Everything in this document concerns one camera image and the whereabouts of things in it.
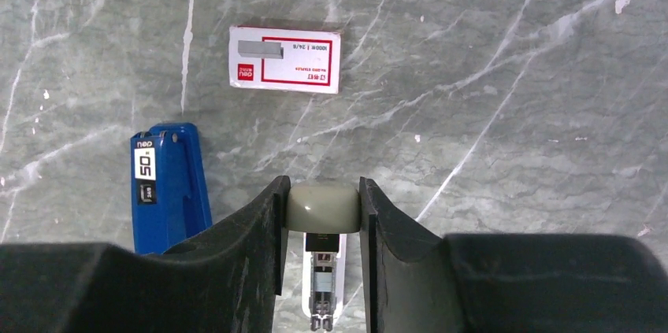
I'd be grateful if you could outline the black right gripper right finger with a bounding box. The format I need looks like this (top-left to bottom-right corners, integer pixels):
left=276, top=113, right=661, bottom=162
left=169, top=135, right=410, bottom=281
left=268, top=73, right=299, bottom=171
left=359, top=178, right=667, bottom=332

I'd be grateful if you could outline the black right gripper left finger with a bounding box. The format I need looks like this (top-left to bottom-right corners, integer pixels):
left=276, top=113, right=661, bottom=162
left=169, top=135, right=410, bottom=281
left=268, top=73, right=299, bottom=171
left=1, top=176, right=291, bottom=332

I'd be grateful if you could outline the blue black stapler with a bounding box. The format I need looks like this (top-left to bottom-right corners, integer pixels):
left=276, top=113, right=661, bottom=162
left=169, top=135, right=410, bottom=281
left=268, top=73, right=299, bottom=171
left=130, top=123, right=213, bottom=254

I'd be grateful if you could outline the beige olive stapler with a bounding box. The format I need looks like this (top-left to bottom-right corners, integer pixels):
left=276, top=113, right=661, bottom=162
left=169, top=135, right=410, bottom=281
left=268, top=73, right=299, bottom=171
left=285, top=182, right=361, bottom=332

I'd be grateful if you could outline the red staple box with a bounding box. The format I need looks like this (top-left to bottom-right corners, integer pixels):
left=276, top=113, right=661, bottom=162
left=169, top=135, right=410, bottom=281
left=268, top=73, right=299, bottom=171
left=228, top=25, right=342, bottom=94

